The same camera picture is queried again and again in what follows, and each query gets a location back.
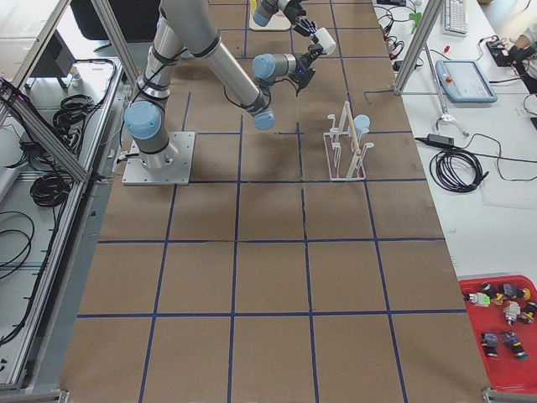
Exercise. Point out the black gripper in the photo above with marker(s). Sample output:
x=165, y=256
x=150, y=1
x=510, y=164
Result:
x=294, y=12
x=300, y=64

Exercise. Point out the white cup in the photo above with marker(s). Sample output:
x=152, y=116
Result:
x=325, y=40

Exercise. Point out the light blue cup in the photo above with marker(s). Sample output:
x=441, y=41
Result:
x=362, y=124

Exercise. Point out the white keyboard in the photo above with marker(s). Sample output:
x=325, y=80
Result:
x=454, y=18

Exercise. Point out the teach pendant tablet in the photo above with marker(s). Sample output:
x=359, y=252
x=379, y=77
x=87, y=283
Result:
x=464, y=82

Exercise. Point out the black power adapter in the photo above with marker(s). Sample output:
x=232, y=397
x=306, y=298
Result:
x=439, y=141

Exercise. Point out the red parts tray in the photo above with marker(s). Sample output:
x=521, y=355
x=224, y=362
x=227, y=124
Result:
x=502, y=312

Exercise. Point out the white wire cup rack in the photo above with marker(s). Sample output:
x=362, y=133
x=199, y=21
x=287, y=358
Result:
x=345, y=151

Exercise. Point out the green handled reacher grabber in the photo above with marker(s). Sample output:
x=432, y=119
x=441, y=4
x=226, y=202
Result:
x=416, y=18

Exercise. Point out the aluminium frame post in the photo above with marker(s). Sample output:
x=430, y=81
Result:
x=421, y=34

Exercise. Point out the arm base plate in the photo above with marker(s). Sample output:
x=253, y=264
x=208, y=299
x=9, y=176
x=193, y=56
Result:
x=171, y=166

